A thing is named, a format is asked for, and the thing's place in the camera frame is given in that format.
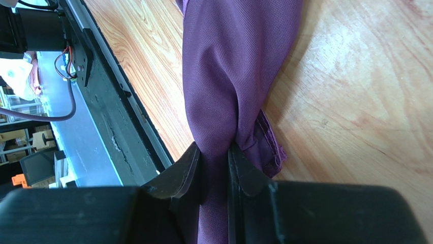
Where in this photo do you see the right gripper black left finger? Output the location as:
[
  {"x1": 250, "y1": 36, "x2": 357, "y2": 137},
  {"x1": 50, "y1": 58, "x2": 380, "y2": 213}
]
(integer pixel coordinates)
[{"x1": 140, "y1": 142, "x2": 201, "y2": 243}]

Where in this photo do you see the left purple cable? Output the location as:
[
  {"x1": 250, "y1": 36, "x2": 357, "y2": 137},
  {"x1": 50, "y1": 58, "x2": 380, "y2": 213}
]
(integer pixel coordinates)
[{"x1": 0, "y1": 77, "x2": 77, "y2": 123}]

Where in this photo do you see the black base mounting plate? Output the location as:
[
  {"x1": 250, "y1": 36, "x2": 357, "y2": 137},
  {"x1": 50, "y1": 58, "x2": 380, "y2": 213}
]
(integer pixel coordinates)
[{"x1": 57, "y1": 0, "x2": 175, "y2": 187}]

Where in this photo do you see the purple cloth napkin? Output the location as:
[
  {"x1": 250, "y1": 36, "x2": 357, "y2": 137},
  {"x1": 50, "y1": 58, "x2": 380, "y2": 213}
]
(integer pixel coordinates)
[{"x1": 177, "y1": 1, "x2": 303, "y2": 243}]

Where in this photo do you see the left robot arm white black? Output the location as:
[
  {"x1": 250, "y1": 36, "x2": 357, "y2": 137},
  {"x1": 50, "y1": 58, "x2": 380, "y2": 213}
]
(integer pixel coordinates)
[{"x1": 1, "y1": 1, "x2": 67, "y2": 59}]

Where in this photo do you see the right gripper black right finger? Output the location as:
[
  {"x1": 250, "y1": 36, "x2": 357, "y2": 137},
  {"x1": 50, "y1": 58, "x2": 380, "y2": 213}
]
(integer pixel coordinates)
[{"x1": 228, "y1": 143, "x2": 273, "y2": 243}]

